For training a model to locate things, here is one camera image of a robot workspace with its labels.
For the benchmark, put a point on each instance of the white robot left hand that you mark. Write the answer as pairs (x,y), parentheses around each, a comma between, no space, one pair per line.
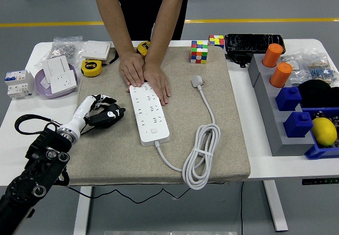
(80,110)

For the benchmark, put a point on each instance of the black wrapped tray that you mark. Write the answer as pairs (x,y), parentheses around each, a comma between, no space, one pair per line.
(254,43)

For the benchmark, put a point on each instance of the small yellow tape measure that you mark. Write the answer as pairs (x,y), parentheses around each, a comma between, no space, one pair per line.
(143,48)

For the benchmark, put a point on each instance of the white table leg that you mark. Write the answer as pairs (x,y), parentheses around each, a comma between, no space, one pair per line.
(82,213)
(276,206)

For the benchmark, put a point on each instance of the black plug adapter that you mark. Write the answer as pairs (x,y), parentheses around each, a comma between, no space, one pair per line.
(103,121)

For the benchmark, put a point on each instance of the grey-brown fabric mat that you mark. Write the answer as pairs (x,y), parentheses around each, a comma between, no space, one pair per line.
(119,153)

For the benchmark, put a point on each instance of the white switch plate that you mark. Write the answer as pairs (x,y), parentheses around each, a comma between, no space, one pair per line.
(55,66)

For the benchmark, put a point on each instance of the small colourful puzzle cube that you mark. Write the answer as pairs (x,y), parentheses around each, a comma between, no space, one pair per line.
(216,41)

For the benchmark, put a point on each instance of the white socket plate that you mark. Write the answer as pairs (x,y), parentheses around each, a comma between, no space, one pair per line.
(64,83)

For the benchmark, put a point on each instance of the purple bowl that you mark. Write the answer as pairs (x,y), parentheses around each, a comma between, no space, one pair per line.
(54,94)

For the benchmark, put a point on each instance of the grey stepped block holder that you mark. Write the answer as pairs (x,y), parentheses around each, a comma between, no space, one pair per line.
(276,125)

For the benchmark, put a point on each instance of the person's right hand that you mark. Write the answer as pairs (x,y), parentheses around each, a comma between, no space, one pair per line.
(132,69)

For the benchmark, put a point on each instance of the large yellow tape measure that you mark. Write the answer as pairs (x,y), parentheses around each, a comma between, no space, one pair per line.
(91,68)

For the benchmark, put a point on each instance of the black cloth bundle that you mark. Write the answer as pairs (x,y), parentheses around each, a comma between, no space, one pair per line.
(319,92)

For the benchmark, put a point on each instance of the black table control panel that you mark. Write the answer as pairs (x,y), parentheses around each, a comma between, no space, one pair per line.
(320,181)

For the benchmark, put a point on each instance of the clear bag of screws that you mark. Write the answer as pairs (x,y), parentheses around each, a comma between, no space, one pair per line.
(64,49)

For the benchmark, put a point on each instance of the person's left hand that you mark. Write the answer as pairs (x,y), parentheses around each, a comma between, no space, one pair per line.
(157,79)

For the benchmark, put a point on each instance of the white power strip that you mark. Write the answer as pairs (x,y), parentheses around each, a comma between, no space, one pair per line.
(149,121)

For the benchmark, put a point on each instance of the person's right forearm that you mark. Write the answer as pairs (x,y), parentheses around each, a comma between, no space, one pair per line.
(114,12)

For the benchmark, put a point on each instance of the yellow lemon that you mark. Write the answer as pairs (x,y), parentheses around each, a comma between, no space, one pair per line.
(324,131)

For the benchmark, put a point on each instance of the large colourful puzzle cube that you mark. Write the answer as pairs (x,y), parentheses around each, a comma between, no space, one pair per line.
(199,52)

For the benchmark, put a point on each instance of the white circuit breaker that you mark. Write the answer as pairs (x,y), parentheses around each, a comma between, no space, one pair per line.
(18,84)

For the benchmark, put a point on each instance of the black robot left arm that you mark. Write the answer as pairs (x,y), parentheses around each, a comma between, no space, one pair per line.
(42,153)

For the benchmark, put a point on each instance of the blue knobbed block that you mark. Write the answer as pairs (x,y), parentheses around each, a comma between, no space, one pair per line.
(288,99)
(298,125)

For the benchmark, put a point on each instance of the person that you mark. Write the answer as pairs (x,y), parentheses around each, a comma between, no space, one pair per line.
(156,7)

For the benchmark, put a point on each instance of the white wall switch panel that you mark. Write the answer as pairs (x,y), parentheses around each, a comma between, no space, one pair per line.
(95,50)

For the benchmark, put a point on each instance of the black device with tab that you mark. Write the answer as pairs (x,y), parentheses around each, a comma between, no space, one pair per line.
(239,58)

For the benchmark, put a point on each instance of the clear bag of resistors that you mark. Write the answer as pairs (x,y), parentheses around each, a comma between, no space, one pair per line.
(323,71)

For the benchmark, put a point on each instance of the small white card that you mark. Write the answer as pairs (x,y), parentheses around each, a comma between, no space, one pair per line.
(45,83)

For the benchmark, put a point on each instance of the blue plastic bin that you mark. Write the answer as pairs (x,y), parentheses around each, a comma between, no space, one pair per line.
(321,152)

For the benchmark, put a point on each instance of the clear bag of small parts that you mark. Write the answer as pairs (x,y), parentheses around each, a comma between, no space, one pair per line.
(298,74)

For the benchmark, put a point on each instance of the person's left forearm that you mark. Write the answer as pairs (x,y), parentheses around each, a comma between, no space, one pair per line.
(167,20)

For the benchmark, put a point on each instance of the orange cylinder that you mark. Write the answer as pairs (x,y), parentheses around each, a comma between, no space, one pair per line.
(281,75)
(272,55)

